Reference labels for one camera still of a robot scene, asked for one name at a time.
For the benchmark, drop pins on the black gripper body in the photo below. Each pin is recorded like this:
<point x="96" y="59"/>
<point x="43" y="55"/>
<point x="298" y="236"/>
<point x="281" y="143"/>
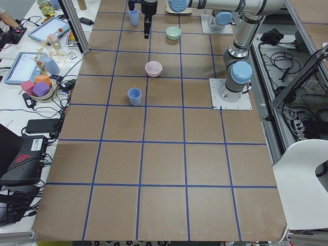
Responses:
<point x="148" y="7"/>

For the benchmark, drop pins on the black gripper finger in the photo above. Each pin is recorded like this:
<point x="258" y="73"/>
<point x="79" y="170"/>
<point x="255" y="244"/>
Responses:
<point x="147" y="26"/>

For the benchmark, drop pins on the blue cup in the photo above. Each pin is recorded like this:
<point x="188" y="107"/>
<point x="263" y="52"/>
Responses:
<point x="51" y="66"/>
<point x="134" y="17"/>
<point x="135" y="96"/>

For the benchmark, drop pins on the green bowl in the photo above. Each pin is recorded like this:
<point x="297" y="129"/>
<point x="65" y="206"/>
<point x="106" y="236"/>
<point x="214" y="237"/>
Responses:
<point x="173" y="33"/>

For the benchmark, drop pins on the pink bowl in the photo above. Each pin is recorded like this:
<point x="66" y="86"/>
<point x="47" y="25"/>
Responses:
<point x="153" y="68"/>

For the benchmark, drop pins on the cardboard tube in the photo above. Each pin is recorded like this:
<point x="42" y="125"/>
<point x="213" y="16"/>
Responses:
<point x="82" y="5"/>

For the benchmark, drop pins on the teach pendant tablet upper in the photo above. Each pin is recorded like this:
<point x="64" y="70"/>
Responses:
<point x="52" y="26"/>

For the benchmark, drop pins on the teach pendant tablet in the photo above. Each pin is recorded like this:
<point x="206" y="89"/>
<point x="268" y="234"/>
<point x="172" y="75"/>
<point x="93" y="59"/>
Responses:
<point x="52" y="26"/>
<point x="23" y="69"/>

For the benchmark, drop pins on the blue cup on rack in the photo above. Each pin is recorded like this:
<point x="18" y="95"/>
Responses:
<point x="51" y="66"/>

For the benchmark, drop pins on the bowl of foam blocks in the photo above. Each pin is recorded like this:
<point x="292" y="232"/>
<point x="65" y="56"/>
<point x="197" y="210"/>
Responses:
<point x="40" y="89"/>

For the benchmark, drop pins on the teach pendant tablet lower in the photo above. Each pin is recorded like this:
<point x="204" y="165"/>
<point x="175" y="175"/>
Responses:
<point x="23" y="69"/>

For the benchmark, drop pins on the black power adapter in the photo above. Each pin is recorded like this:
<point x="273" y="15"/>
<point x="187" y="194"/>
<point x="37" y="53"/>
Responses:
<point x="41" y="125"/>

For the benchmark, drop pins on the black computer box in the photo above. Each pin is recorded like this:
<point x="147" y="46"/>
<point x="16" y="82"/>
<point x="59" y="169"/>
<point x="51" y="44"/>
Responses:
<point x="21" y="159"/>

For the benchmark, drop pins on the white chair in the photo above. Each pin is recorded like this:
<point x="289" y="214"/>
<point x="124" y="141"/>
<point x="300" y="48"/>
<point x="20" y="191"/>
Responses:
<point x="303" y="197"/>

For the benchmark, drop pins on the gold wire rack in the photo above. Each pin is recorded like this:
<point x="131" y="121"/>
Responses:
<point x="49" y="49"/>

